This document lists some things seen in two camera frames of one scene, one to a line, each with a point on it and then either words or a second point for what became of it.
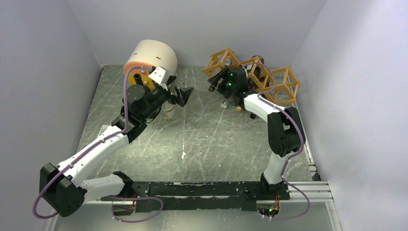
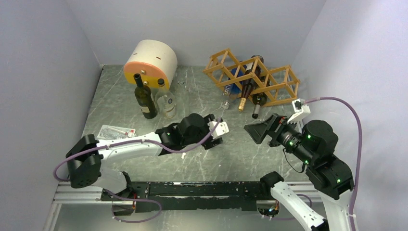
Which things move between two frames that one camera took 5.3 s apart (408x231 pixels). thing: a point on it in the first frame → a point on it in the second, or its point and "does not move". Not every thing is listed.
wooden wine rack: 280,85 does not move
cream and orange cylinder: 147,54 does not move
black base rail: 216,196 does not move
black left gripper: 183,94 → 210,141
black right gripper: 225,74 → 273,126
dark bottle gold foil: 255,70 does not move
